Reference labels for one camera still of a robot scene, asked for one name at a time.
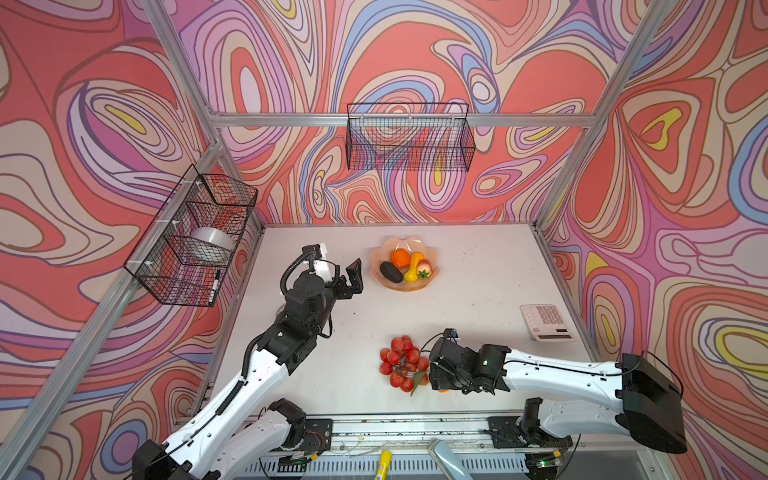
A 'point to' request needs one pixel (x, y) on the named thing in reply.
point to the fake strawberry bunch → (405, 365)
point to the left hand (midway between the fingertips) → (347, 260)
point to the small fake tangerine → (444, 391)
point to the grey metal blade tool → (449, 460)
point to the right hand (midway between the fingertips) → (444, 385)
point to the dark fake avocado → (392, 272)
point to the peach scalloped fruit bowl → (384, 253)
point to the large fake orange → (400, 258)
